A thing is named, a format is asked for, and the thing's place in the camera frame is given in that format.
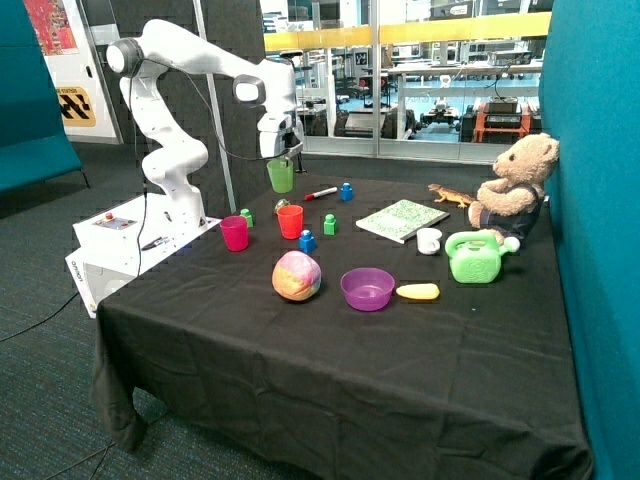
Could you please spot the blue toy block back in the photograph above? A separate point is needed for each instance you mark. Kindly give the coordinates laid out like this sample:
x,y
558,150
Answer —
x,y
346,192

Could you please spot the green toy watering can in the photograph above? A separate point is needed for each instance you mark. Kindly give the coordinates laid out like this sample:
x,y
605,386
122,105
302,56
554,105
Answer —
x,y
475,257

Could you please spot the magenta plastic cup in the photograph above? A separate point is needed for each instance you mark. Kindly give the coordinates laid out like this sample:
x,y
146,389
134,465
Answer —
x,y
235,232

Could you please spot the green toy block center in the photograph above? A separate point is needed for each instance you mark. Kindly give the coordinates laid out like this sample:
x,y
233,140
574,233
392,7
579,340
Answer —
x,y
330,225

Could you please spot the red white marker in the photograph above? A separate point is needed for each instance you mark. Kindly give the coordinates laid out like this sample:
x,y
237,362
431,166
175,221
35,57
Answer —
x,y
321,193

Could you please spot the orange toy lizard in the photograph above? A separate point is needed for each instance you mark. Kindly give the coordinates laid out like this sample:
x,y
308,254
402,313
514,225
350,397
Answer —
x,y
461,200

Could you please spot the green toy block left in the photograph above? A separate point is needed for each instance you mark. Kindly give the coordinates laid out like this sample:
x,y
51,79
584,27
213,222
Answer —
x,y
246,213

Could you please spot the black tablecloth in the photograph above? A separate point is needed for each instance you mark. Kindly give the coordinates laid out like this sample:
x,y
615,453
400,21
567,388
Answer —
x,y
477,384

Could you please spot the red wall poster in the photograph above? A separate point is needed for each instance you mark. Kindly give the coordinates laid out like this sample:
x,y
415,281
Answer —
x,y
51,24

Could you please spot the green patterned notebook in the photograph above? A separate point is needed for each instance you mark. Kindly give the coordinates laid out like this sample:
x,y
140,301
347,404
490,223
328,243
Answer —
x,y
400,221

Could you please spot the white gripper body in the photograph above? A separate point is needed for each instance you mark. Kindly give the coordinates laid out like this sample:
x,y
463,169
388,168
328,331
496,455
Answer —
x,y
280,134

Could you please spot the teal partition wall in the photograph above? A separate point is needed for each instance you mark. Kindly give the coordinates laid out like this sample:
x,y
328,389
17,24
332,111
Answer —
x,y
589,95

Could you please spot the yellow black sign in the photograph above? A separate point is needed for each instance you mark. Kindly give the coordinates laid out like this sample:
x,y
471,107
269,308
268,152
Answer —
x,y
75,107

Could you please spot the purple plastic bowl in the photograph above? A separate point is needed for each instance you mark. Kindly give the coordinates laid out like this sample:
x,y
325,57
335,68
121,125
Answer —
x,y
367,289

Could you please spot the green toy block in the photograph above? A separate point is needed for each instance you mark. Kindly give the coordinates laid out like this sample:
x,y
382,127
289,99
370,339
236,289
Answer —
x,y
246,213
330,225

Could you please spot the white ceramic mug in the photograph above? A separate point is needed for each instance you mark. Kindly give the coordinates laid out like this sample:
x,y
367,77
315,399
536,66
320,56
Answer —
x,y
428,241

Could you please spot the rainbow plush ball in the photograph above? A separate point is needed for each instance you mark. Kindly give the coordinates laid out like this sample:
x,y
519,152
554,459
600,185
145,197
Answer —
x,y
296,276

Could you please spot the brown teddy bear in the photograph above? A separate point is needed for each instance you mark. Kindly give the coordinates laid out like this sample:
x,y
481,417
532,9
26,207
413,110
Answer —
x,y
509,205

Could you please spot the orange-red plastic cup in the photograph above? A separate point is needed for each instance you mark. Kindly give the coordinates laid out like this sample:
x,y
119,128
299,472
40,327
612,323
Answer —
x,y
290,218

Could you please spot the yellow toy corn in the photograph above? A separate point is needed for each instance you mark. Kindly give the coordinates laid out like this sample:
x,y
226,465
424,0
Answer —
x,y
420,292

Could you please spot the blue toy block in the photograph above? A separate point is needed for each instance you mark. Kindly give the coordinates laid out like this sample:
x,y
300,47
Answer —
x,y
346,192
307,242

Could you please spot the dark green toy pepper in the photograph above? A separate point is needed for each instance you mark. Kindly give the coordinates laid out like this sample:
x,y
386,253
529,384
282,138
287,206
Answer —
x,y
281,204

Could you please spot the blue toy block front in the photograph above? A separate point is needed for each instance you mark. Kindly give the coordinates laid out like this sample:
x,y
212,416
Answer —
x,y
307,242

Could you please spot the teal sofa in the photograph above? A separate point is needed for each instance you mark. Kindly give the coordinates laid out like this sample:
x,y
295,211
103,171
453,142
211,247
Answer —
x,y
34,145

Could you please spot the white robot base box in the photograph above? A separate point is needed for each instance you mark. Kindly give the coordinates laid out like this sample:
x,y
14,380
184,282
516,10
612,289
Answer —
x,y
125,241

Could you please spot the green plastic cup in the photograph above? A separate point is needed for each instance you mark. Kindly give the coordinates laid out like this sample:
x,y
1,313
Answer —
x,y
281,177

